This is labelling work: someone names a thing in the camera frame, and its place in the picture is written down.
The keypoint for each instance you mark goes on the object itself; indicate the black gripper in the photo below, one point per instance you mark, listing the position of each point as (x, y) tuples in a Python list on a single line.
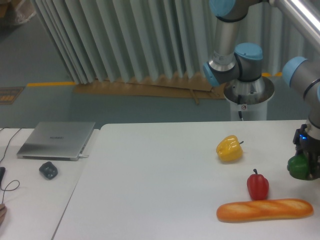
[(310, 147)]

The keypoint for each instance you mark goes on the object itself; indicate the green bell pepper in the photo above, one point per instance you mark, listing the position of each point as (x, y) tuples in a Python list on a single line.
[(298, 167)]

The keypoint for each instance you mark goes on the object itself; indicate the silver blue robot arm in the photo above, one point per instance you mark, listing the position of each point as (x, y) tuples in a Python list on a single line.
[(238, 66)]

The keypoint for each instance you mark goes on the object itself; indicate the red bell pepper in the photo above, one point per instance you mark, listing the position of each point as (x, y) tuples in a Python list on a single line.
[(258, 186)]

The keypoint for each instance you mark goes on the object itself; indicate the yellow bell pepper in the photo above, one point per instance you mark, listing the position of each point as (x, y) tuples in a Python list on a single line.
[(229, 149)]

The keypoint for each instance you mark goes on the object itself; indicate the person's hand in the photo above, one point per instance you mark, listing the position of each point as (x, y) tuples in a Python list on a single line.
[(3, 211)]

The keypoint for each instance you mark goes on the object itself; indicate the baguette bread loaf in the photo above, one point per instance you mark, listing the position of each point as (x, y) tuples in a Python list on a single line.
[(261, 210)]

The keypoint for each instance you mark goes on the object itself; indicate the brown cardboard sheet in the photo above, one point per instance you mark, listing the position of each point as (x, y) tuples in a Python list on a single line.
[(195, 88)]

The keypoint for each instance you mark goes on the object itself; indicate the grey folding partition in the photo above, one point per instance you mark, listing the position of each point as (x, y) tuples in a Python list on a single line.
[(99, 39)]

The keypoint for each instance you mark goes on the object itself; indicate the silver laptop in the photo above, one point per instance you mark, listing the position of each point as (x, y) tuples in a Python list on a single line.
[(61, 140)]

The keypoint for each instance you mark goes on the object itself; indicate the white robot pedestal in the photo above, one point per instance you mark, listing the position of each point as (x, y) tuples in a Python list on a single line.
[(248, 101)]

